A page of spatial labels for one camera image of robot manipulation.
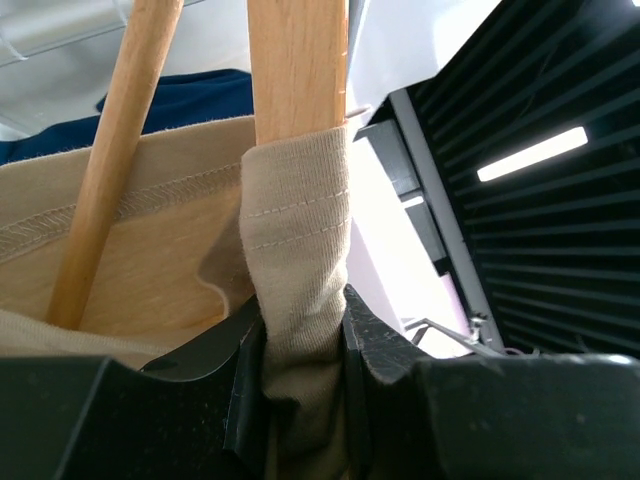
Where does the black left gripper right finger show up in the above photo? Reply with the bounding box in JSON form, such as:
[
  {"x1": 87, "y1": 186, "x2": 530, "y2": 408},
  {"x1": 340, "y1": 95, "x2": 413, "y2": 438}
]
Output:
[{"x1": 343, "y1": 288, "x2": 639, "y2": 479}]

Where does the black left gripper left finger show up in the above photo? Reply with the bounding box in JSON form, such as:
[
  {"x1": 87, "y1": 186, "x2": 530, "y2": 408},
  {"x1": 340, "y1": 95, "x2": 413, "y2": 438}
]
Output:
[{"x1": 1, "y1": 299, "x2": 269, "y2": 479}]

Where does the beige t shirt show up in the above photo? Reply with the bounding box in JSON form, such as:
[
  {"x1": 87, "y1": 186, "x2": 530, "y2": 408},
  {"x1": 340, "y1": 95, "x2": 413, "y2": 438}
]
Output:
[{"x1": 1, "y1": 116, "x2": 353, "y2": 479}]

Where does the blue mickey t shirt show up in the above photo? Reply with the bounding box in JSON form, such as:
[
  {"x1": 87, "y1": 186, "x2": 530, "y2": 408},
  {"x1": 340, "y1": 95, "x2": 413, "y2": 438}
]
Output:
[{"x1": 1, "y1": 69, "x2": 254, "y2": 165}]

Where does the wooden hanger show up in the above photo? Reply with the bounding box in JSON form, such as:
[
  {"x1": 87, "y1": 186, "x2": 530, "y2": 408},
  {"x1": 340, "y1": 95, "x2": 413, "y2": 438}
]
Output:
[{"x1": 46, "y1": 0, "x2": 348, "y2": 329}]

